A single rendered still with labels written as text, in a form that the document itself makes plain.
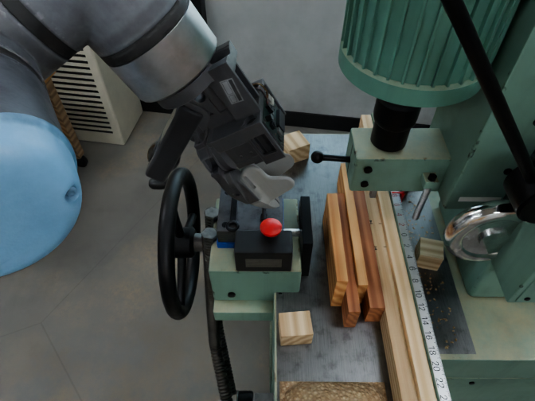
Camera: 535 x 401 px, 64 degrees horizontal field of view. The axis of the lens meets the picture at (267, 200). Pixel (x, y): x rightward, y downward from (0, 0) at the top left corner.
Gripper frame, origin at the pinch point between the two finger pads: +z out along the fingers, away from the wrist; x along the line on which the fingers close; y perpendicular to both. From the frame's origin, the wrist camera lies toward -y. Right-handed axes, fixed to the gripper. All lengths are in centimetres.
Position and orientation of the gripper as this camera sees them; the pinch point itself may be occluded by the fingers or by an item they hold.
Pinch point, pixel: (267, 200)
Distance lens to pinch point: 54.0
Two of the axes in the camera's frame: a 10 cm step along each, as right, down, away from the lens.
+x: 0.3, -7.7, 6.4
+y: 8.7, -3.0, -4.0
